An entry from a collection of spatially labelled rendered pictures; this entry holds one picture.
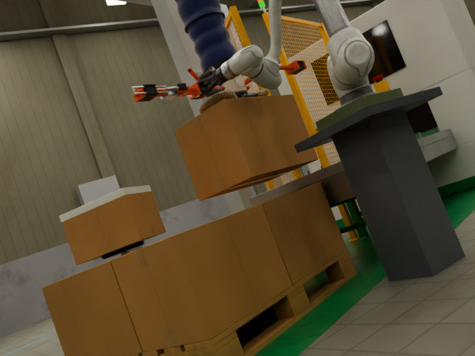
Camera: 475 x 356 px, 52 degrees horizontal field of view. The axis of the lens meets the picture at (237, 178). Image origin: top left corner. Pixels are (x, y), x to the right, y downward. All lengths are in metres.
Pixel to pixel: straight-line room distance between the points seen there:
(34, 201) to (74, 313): 8.46
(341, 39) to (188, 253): 1.08
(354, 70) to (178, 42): 2.45
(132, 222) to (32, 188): 7.37
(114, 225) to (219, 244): 1.82
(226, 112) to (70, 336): 1.29
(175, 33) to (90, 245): 1.89
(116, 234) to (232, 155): 1.58
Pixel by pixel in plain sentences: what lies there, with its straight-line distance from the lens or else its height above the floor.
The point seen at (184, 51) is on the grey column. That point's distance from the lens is 4.28.
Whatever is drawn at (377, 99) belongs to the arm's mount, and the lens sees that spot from 2.26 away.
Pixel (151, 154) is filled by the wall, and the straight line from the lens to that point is 11.74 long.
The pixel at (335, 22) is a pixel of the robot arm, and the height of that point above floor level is 1.14.
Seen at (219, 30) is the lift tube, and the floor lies 1.50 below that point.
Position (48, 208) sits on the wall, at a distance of 10.84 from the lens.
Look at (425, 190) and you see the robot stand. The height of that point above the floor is 0.34.
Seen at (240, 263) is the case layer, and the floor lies 0.34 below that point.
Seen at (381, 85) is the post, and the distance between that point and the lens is 3.23.
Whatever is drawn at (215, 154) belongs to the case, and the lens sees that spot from 2.43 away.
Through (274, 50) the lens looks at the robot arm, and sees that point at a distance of 2.46.
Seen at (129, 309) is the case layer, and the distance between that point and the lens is 2.12.
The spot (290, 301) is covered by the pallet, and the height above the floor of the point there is 0.09.
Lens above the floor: 0.52
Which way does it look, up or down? 4 degrees up
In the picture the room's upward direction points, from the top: 21 degrees counter-clockwise
